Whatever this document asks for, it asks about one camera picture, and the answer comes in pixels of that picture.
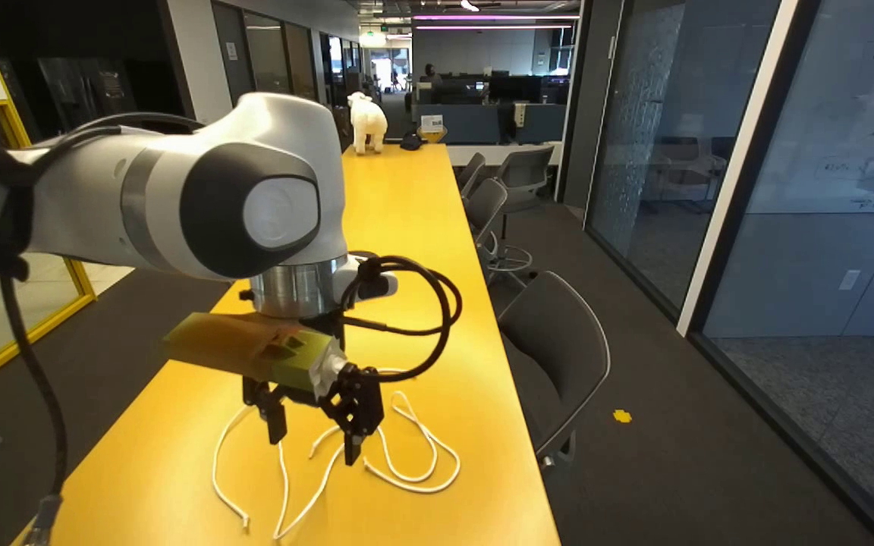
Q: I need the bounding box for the small clear box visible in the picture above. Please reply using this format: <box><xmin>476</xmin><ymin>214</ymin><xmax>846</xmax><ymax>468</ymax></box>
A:
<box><xmin>416</xmin><ymin>111</ymin><xmax>449</xmax><ymax>144</ymax></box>

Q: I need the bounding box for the dark office chair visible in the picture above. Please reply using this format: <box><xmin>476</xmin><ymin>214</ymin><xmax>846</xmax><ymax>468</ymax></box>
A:
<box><xmin>451</xmin><ymin>149</ymin><xmax>492</xmax><ymax>200</ymax></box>
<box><xmin>460</xmin><ymin>176</ymin><xmax>540</xmax><ymax>282</ymax></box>
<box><xmin>501</xmin><ymin>268</ymin><xmax>615</xmax><ymax>480</ymax></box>

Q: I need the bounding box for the pink ceiling light strip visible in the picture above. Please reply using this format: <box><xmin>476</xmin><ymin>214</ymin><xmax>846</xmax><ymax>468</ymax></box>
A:
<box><xmin>411</xmin><ymin>9</ymin><xmax>582</xmax><ymax>34</ymax></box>

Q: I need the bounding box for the grey textured column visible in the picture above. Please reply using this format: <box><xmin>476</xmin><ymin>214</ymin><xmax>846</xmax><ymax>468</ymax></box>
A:
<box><xmin>587</xmin><ymin>0</ymin><xmax>706</xmax><ymax>313</ymax></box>

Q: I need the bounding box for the white plush dog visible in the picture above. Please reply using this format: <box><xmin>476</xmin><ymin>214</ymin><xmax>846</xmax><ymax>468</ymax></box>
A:
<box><xmin>342</xmin><ymin>89</ymin><xmax>393</xmax><ymax>158</ymax></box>

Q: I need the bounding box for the grey office chair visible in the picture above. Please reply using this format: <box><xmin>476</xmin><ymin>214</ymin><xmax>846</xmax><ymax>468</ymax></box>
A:
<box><xmin>494</xmin><ymin>141</ymin><xmax>559</xmax><ymax>206</ymax></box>

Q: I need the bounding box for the yellow metal frame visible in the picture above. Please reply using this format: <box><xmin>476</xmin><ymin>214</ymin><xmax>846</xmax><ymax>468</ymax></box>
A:
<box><xmin>0</xmin><ymin>93</ymin><xmax>97</xmax><ymax>388</ymax></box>

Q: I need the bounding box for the white frame post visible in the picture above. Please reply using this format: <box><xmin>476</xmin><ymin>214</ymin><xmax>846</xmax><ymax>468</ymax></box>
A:
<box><xmin>673</xmin><ymin>0</ymin><xmax>803</xmax><ymax>340</ymax></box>

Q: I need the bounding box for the white braided rope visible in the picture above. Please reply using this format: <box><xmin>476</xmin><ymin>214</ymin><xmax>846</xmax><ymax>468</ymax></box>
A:
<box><xmin>208</xmin><ymin>388</ymin><xmax>465</xmax><ymax>546</ymax></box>

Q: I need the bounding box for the gold wrist camera bar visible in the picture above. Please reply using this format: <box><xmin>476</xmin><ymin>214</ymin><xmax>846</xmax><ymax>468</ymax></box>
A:
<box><xmin>162</xmin><ymin>305</ymin><xmax>352</xmax><ymax>400</ymax></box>

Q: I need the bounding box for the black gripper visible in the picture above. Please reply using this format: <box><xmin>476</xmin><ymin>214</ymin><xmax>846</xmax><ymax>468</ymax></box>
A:
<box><xmin>239</xmin><ymin>362</ymin><xmax>390</xmax><ymax>470</ymax></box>

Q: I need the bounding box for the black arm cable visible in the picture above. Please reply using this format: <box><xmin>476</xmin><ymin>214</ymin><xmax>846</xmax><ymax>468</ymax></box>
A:
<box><xmin>0</xmin><ymin>108</ymin><xmax>468</xmax><ymax>546</ymax></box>

